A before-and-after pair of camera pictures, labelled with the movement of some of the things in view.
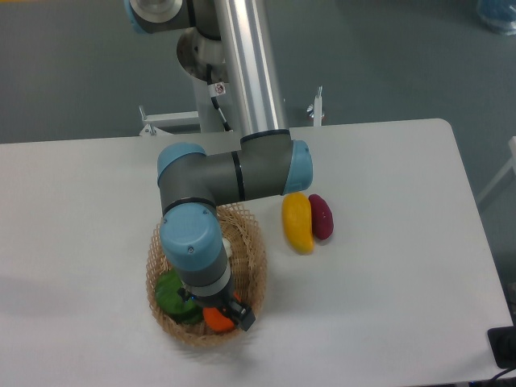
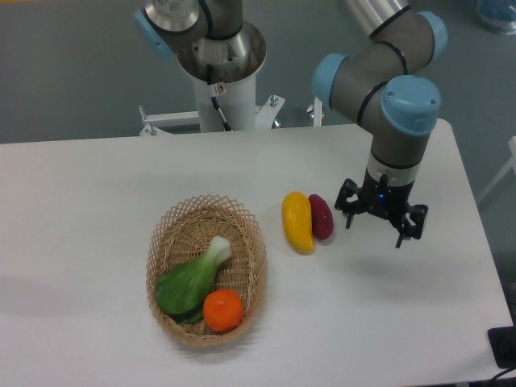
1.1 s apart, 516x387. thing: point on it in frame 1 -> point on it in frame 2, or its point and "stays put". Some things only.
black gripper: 242,314 -> 384,199
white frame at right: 511,164 stays put
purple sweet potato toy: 322,217 stays put
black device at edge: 502,342 stays put
